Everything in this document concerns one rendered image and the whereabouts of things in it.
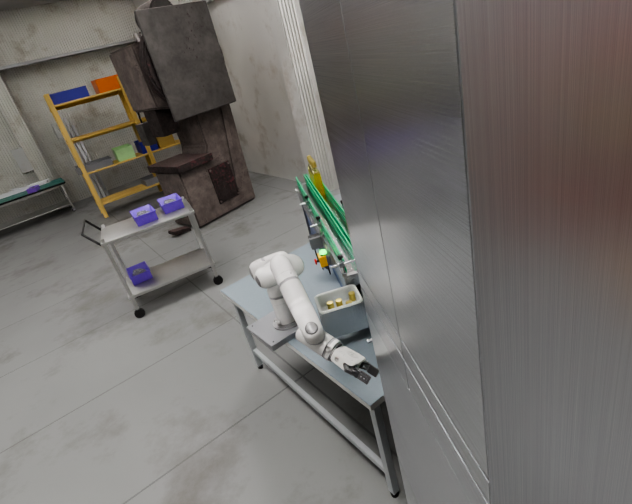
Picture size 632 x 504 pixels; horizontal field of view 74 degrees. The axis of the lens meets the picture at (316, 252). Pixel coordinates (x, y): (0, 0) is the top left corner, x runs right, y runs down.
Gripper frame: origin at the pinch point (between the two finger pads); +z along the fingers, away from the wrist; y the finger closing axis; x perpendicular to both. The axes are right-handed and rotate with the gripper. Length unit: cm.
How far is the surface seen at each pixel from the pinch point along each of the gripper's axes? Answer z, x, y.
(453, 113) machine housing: 14, -69, -101
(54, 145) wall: -977, 155, 460
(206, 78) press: -442, -101, 310
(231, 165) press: -421, 2, 400
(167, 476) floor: -94, 155, 53
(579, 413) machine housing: 40, -44, -74
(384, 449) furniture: 11, 51, 54
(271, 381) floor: -87, 103, 127
